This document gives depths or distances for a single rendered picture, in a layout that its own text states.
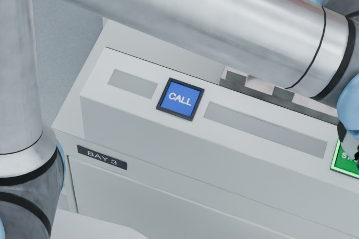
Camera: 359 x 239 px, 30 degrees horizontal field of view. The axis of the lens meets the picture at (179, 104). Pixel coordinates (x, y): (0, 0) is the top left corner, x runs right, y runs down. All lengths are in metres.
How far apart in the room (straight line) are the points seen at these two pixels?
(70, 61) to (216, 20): 1.68
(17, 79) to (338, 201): 0.50
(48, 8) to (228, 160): 1.43
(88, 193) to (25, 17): 0.66
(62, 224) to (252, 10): 0.61
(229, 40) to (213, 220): 0.71
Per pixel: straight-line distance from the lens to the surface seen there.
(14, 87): 0.73
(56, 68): 2.17
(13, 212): 0.77
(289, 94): 1.08
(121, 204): 1.29
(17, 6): 0.69
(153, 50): 1.19
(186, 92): 0.98
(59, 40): 2.22
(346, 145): 0.93
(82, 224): 1.05
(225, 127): 0.96
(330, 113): 1.10
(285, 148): 0.96
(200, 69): 1.18
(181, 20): 0.51
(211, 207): 1.16
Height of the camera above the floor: 1.80
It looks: 59 degrees down
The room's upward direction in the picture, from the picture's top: 7 degrees clockwise
